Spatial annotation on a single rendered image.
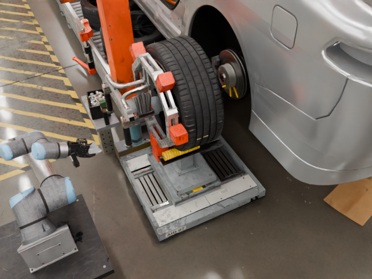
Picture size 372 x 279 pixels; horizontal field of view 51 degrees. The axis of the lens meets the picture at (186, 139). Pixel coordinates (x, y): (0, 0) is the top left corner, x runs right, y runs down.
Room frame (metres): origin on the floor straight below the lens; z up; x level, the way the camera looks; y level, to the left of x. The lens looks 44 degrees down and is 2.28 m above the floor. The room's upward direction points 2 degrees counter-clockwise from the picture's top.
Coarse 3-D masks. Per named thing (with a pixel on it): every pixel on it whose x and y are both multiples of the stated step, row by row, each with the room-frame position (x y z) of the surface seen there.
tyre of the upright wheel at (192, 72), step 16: (160, 48) 1.87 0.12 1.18; (176, 48) 1.87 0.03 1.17; (192, 48) 1.87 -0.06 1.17; (176, 64) 1.75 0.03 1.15; (192, 64) 1.76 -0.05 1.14; (208, 64) 1.77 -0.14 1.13; (176, 80) 1.67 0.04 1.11; (192, 80) 1.68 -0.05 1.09; (208, 80) 1.70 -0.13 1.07; (176, 96) 1.65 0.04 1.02; (192, 96) 1.62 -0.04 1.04; (208, 96) 1.64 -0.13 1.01; (192, 112) 1.58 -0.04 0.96; (208, 112) 1.61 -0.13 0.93; (192, 128) 1.55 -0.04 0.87; (208, 128) 1.59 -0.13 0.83; (192, 144) 1.58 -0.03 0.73
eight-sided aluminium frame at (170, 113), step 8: (144, 56) 1.89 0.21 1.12; (136, 64) 1.96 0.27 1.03; (144, 64) 1.82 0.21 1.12; (152, 64) 1.83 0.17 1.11; (136, 72) 2.02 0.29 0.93; (152, 72) 1.73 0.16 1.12; (160, 72) 1.73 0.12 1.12; (136, 80) 2.02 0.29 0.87; (160, 96) 1.64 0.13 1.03; (168, 96) 1.64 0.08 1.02; (168, 112) 1.57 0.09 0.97; (176, 112) 1.58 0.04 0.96; (152, 120) 1.92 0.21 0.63; (168, 120) 1.56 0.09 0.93; (176, 120) 1.58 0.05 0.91; (152, 128) 1.85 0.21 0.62; (160, 128) 1.84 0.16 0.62; (168, 128) 1.56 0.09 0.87; (168, 136) 1.57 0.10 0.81; (160, 144) 1.70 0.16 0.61; (168, 144) 1.57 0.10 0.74
